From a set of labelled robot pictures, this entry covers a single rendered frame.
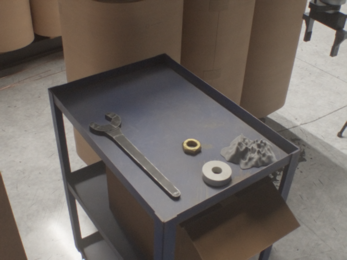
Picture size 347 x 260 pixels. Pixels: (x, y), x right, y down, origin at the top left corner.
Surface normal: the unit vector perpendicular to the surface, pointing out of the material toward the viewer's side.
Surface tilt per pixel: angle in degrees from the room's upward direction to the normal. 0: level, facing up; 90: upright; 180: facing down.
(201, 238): 26
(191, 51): 90
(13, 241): 90
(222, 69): 90
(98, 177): 0
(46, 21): 90
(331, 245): 0
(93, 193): 0
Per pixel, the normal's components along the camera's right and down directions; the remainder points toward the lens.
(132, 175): 0.04, -0.80
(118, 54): 0.06, 0.60
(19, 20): 0.81, 0.38
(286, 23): 0.64, 0.48
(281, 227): 0.28, -0.49
